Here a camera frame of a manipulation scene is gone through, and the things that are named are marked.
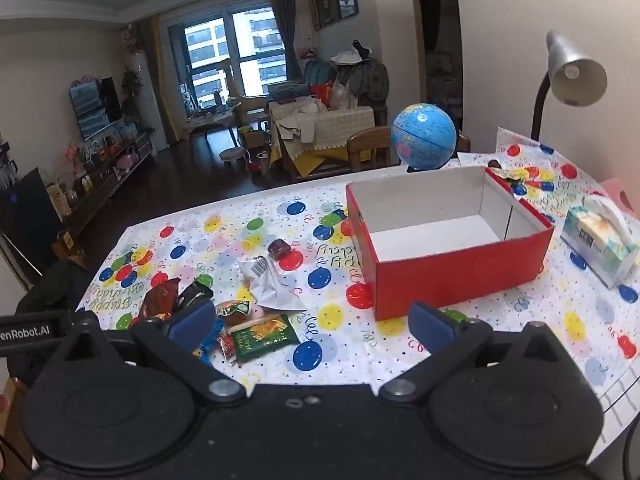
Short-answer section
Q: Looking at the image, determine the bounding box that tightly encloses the brown-red foil snack bag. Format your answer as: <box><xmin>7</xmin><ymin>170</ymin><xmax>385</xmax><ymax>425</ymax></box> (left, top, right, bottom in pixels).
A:
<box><xmin>140</xmin><ymin>277</ymin><xmax>182</xmax><ymax>322</ymax></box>

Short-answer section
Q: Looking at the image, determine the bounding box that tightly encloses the white snack packet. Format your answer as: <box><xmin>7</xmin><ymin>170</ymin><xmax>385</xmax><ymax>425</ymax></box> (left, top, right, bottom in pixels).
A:
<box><xmin>236</xmin><ymin>256</ymin><xmax>308</xmax><ymax>312</ymax></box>

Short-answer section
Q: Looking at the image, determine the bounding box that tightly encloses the white tower air conditioner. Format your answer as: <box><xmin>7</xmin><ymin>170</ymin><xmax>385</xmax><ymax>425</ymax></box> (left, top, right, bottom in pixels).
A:
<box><xmin>131</xmin><ymin>50</ymin><xmax>171</xmax><ymax>153</ymax></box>

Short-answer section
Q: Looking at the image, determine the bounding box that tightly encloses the grey desk lamp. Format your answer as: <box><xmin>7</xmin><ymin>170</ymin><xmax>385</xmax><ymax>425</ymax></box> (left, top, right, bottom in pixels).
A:
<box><xmin>530</xmin><ymin>30</ymin><xmax>608</xmax><ymax>142</ymax></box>

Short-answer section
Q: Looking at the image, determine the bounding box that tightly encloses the small wooden table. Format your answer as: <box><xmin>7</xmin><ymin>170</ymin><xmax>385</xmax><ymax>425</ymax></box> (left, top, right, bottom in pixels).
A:
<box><xmin>187</xmin><ymin>110</ymin><xmax>238</xmax><ymax>148</ymax></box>

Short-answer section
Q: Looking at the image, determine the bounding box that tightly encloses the balloon print tablecloth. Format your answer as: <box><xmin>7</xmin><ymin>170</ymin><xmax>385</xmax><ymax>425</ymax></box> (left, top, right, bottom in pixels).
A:
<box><xmin>75</xmin><ymin>127</ymin><xmax>640</xmax><ymax>461</ymax></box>

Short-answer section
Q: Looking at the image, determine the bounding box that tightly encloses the floral tissue box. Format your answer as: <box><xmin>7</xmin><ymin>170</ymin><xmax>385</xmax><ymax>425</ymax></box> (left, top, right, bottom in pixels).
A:
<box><xmin>560</xmin><ymin>194</ymin><xmax>640</xmax><ymax>290</ymax></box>

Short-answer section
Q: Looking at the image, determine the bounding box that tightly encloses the potted plant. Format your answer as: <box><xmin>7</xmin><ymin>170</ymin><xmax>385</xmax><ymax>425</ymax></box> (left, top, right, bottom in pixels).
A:
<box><xmin>121</xmin><ymin>67</ymin><xmax>143</xmax><ymax>111</ymax></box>

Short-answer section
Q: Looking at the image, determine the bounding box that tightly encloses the sofa with cream cover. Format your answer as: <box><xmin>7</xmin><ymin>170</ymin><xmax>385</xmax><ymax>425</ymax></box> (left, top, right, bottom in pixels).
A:
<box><xmin>270</xmin><ymin>100</ymin><xmax>376</xmax><ymax>181</ymax></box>

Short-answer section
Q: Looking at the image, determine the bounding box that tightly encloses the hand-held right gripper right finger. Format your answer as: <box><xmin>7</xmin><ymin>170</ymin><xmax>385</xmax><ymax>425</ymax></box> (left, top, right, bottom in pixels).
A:
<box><xmin>377</xmin><ymin>301</ymin><xmax>576</xmax><ymax>406</ymax></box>

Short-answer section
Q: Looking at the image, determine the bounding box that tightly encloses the wooden television cabinet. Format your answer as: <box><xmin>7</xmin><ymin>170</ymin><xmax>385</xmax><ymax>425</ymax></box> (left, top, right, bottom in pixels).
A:
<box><xmin>60</xmin><ymin>130</ymin><xmax>156</xmax><ymax>231</ymax></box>

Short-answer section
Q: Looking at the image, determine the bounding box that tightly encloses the wooden chair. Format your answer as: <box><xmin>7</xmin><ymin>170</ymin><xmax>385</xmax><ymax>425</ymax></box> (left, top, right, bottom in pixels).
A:
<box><xmin>346</xmin><ymin>126</ymin><xmax>472</xmax><ymax>173</ymax></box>

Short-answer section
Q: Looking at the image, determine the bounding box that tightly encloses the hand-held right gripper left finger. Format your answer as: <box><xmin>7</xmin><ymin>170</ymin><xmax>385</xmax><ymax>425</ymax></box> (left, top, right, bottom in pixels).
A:
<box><xmin>52</xmin><ymin>301</ymin><xmax>248</xmax><ymax>407</ymax></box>

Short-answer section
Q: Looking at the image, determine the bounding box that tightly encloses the blue snack packet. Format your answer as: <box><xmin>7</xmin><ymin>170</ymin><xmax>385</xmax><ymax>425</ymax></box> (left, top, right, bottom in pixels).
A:
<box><xmin>195</xmin><ymin>320</ymin><xmax>226</xmax><ymax>366</ymax></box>

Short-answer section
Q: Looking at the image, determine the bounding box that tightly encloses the television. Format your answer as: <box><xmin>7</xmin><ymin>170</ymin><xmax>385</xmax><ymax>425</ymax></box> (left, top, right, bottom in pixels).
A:
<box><xmin>69</xmin><ymin>76</ymin><xmax>123</xmax><ymax>142</ymax></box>

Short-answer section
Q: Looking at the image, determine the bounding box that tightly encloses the orange jelly packet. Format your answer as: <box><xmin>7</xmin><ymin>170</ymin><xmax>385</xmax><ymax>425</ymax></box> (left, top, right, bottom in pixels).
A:
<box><xmin>215</xmin><ymin>299</ymin><xmax>256</xmax><ymax>328</ymax></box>

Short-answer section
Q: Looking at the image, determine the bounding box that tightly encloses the black cabinet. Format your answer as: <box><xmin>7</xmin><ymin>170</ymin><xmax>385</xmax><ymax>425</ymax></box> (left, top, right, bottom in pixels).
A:
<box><xmin>0</xmin><ymin>167</ymin><xmax>66</xmax><ymax>281</ymax></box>

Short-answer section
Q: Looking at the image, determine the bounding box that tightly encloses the small red candy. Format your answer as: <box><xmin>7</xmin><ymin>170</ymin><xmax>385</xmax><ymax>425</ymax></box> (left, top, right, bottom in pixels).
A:
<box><xmin>216</xmin><ymin>335</ymin><xmax>238</xmax><ymax>365</ymax></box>

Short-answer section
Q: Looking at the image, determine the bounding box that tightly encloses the grey curtain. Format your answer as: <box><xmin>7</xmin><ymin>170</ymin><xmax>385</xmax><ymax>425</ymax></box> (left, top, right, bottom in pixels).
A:
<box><xmin>265</xmin><ymin>0</ymin><xmax>306</xmax><ymax>83</ymax></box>

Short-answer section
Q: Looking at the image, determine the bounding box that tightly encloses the green snack packet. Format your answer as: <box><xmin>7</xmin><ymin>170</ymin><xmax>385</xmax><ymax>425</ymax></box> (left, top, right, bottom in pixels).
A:
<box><xmin>227</xmin><ymin>314</ymin><xmax>301</xmax><ymax>366</ymax></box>

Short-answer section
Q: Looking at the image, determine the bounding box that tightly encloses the pile of clothes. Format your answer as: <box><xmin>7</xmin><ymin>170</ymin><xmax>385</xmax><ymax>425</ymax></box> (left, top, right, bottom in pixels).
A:
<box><xmin>330</xmin><ymin>40</ymin><xmax>391</xmax><ymax>111</ymax></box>

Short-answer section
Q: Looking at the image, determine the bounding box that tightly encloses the blue globe on black stand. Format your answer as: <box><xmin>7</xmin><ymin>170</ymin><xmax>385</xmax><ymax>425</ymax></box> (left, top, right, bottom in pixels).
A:
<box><xmin>391</xmin><ymin>104</ymin><xmax>458</xmax><ymax>173</ymax></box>

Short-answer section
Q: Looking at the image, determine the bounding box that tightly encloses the pink paper sheet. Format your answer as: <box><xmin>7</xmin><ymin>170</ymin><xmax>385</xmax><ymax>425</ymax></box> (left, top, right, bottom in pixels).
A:
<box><xmin>597</xmin><ymin>177</ymin><xmax>631</xmax><ymax>206</ymax></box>

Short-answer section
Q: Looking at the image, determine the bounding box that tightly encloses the yellow curtain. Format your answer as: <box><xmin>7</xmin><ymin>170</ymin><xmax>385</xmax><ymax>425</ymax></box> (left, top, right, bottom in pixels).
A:
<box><xmin>150</xmin><ymin>15</ymin><xmax>181</xmax><ymax>143</ymax></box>

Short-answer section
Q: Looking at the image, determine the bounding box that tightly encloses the red cardboard box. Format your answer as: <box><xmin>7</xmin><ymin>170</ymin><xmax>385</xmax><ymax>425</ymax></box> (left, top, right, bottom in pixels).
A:
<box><xmin>345</xmin><ymin>165</ymin><xmax>556</xmax><ymax>322</ymax></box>

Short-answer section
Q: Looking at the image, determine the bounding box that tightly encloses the yellow-green snack strip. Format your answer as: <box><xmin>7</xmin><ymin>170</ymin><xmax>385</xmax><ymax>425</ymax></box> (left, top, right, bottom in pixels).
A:
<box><xmin>492</xmin><ymin>166</ymin><xmax>543</xmax><ymax>186</ymax></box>

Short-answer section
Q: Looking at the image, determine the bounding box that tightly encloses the black snack packet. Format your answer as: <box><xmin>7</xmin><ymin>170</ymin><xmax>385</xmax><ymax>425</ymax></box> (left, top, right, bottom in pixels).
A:
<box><xmin>175</xmin><ymin>282</ymin><xmax>215</xmax><ymax>313</ymax></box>

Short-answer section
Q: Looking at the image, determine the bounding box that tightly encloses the black jacket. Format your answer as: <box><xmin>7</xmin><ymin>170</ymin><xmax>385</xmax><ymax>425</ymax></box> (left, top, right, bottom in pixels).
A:
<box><xmin>10</xmin><ymin>259</ymin><xmax>91</xmax><ymax>391</ymax></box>

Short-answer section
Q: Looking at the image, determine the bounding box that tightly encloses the large window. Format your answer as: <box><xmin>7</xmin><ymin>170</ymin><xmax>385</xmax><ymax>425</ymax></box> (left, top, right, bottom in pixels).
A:
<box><xmin>167</xmin><ymin>0</ymin><xmax>291</xmax><ymax>126</ymax></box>

